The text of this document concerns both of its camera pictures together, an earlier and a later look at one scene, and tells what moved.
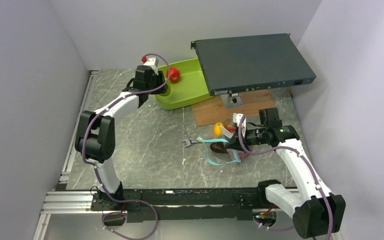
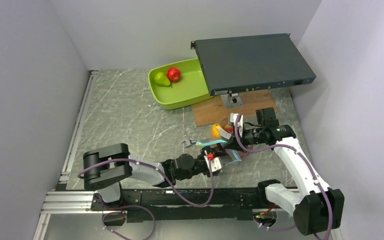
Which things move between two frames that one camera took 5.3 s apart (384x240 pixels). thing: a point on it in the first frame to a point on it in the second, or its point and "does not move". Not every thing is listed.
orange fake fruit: [217, 131] does not move
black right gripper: [235, 144] does not move
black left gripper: [162, 86] to [204, 152]
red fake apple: [174, 75] does not move
